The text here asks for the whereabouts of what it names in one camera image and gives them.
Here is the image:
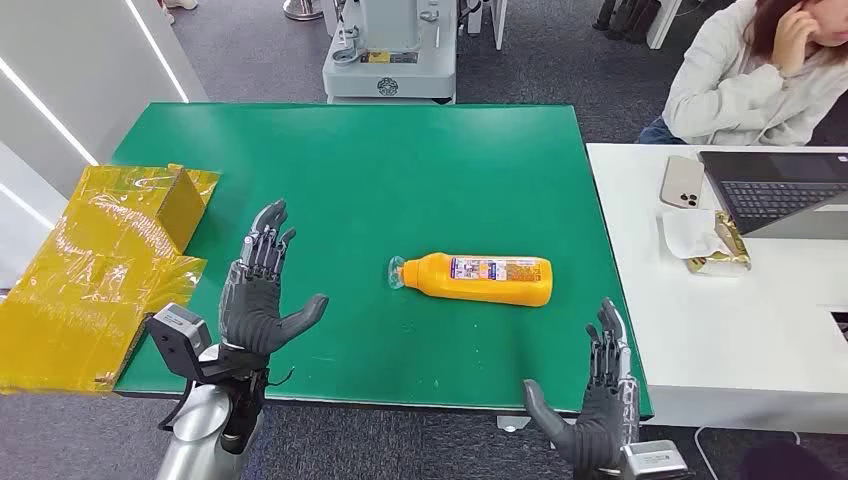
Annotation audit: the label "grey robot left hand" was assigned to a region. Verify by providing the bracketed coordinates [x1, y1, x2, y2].
[218, 198, 330, 359]

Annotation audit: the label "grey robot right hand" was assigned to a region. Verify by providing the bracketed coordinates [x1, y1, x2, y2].
[522, 298, 641, 480]

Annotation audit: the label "orange plastic bottle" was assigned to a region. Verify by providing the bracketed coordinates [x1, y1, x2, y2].
[387, 251, 554, 309]

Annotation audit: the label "white desk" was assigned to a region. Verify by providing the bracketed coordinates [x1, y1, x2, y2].
[586, 142, 848, 437]

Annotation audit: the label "yellow taped cardboard box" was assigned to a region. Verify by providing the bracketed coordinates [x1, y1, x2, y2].
[0, 162, 222, 397]

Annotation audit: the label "green table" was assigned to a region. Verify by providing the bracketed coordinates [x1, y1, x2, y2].
[109, 101, 655, 422]

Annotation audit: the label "white paper napkin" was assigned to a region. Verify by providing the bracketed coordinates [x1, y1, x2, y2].
[662, 208, 733, 261]

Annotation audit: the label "gold foil wrapper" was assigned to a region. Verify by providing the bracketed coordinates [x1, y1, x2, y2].
[685, 210, 753, 277]

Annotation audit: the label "beige smartphone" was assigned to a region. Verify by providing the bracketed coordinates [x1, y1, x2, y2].
[659, 155, 706, 211]

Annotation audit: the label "grey machine base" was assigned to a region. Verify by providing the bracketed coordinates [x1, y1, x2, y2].
[321, 0, 460, 106]

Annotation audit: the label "dark laptop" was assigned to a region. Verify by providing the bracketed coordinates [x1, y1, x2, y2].
[698, 150, 848, 240]

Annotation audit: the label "chrome stand base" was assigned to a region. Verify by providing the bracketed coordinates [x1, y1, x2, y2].
[283, 0, 325, 22]

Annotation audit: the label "person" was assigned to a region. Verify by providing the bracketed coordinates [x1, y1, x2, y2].
[637, 0, 848, 147]

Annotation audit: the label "white panel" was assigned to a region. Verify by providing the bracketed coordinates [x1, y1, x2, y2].
[466, 0, 508, 51]

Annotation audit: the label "white furniture leg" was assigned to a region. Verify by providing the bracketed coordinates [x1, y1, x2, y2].
[645, 0, 684, 52]

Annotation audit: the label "black chair legs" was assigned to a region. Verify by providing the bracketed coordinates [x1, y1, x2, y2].
[591, 0, 662, 46]

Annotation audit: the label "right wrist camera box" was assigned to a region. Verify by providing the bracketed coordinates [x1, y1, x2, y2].
[619, 440, 690, 480]

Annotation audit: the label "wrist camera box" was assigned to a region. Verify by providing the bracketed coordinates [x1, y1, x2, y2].
[145, 303, 213, 386]
[619, 440, 690, 480]

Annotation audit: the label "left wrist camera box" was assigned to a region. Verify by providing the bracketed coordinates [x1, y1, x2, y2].
[145, 303, 213, 386]

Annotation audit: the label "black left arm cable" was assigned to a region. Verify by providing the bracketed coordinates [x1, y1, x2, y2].
[157, 390, 195, 433]

